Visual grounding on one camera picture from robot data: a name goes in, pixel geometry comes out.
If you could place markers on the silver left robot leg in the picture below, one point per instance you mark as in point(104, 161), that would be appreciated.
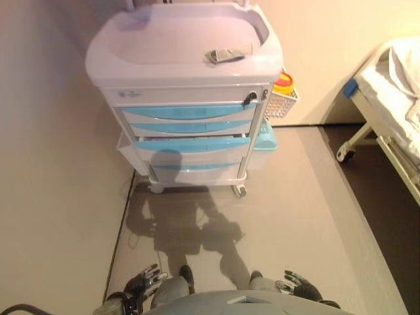
point(170, 292)

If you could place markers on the grey packet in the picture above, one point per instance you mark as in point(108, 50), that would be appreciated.
point(228, 54)

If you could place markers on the yellow sharps container red lid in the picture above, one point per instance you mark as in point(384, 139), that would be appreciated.
point(283, 85)

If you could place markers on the shallow blue white cart drawer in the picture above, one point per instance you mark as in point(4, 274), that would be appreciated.
point(187, 127)
point(187, 113)

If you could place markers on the blue bed corner pad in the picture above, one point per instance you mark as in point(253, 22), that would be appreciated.
point(351, 88)

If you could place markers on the metal cart latch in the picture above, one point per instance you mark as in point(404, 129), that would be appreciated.
point(264, 95)

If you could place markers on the light blue waste bin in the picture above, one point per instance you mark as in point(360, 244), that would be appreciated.
point(264, 141)

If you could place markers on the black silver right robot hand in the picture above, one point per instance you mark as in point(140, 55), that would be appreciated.
point(302, 288)

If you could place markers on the white cart post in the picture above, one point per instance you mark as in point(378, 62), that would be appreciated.
point(246, 3)

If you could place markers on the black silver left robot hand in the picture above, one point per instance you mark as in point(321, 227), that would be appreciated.
point(141, 285)

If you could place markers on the white side bin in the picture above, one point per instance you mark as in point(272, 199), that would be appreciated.
point(126, 151)

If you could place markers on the white black bed caster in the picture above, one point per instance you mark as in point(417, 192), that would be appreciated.
point(344, 154)

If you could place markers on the white hospital bed frame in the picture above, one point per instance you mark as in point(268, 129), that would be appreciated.
point(403, 170)

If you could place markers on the white bed sheet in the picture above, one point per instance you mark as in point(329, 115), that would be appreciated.
point(387, 92)

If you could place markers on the grey robot torso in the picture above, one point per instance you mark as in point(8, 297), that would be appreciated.
point(246, 305)

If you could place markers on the white grey cart caster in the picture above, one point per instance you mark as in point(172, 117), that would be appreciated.
point(239, 191)
point(156, 187)

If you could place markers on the white blue medical cart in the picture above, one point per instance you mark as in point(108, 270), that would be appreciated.
point(180, 42)

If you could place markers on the black cart key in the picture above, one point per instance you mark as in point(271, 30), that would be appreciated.
point(250, 98)

